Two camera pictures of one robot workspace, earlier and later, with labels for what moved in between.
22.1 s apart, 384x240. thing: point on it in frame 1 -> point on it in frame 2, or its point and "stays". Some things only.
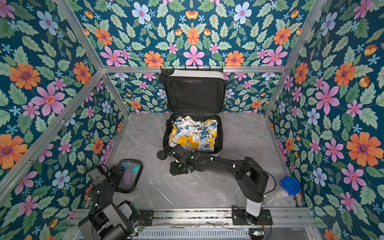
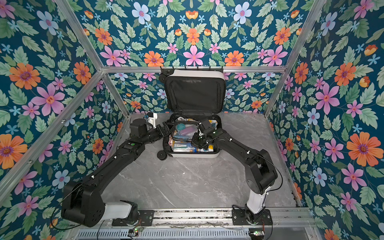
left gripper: x=116 y=172 -> x=162 y=133
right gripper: x=173 y=170 -> x=194 y=141
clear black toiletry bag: x=133 y=169 -> x=184 y=130
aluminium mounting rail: x=223 y=218 stays
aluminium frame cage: x=104 y=70 stays
